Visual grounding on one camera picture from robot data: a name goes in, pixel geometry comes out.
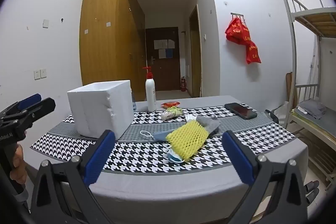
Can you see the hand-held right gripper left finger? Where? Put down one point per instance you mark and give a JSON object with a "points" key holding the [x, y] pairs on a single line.
{"points": [[101, 158]]}

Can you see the white foam box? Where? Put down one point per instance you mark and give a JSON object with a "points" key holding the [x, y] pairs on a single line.
{"points": [[99, 111]]}

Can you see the brown side door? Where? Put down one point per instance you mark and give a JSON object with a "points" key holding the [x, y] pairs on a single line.
{"points": [[195, 56]]}

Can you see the metal bunk bed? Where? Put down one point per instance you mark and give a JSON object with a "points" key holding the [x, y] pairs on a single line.
{"points": [[294, 29]]}

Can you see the yellow foam net sleeve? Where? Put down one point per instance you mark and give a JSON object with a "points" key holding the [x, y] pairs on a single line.
{"points": [[187, 140]]}

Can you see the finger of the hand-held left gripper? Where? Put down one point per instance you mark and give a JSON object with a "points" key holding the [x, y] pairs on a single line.
{"points": [[43, 107], [30, 100]]}

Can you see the person's left hand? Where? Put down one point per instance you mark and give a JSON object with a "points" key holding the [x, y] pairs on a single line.
{"points": [[17, 163]]}

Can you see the blue face mask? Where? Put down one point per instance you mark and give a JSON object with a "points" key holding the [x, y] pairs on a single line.
{"points": [[160, 136], [173, 156]]}

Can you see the wooden wardrobe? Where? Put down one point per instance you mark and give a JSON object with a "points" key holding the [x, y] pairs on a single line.
{"points": [[105, 43]]}

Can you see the metal wall hook rack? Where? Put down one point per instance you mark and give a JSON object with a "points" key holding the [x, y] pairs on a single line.
{"points": [[237, 14]]}

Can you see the white paper notice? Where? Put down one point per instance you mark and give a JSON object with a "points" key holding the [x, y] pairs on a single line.
{"points": [[160, 44], [171, 43]]}

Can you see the wooden board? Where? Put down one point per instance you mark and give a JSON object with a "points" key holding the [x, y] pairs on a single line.
{"points": [[289, 87]]}

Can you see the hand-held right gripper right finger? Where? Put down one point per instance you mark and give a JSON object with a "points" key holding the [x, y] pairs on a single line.
{"points": [[237, 158]]}

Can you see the houndstooth table runner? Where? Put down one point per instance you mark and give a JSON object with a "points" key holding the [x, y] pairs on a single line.
{"points": [[147, 155]]}

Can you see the red printed bag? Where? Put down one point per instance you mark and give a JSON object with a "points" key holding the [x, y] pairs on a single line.
{"points": [[240, 35]]}

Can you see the grey sock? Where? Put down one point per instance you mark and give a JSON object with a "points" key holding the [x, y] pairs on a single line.
{"points": [[211, 124]]}

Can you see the black smartphone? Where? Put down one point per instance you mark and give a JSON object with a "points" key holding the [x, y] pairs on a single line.
{"points": [[240, 109]]}

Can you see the grey folded cloth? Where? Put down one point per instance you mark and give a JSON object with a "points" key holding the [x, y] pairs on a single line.
{"points": [[311, 108]]}

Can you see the white wall switch plate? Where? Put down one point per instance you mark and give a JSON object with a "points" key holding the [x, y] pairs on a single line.
{"points": [[46, 23]]}

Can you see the blue paper notice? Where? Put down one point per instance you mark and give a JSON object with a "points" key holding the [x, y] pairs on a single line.
{"points": [[168, 53]]}

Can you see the red fire extinguisher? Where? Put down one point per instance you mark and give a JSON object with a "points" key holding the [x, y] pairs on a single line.
{"points": [[183, 85]]}

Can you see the dark brown entrance door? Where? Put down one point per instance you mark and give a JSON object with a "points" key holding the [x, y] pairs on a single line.
{"points": [[168, 69]]}

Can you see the red snack packet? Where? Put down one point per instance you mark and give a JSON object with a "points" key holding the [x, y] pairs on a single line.
{"points": [[169, 104]]}

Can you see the green-white bundle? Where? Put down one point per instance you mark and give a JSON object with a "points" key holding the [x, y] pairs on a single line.
{"points": [[172, 112]]}

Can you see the dark slipper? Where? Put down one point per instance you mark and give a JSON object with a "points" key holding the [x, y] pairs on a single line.
{"points": [[312, 185], [313, 195]]}

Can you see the white foam net sleeve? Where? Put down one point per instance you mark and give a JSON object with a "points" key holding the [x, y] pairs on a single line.
{"points": [[190, 117]]}

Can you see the blue spray bottle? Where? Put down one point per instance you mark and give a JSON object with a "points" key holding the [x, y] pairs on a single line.
{"points": [[133, 103]]}

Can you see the white wall socket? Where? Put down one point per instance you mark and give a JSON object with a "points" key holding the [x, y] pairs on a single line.
{"points": [[43, 73], [36, 74]]}

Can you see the white pump bottle red pump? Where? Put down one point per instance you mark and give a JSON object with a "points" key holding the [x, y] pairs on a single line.
{"points": [[150, 95]]}

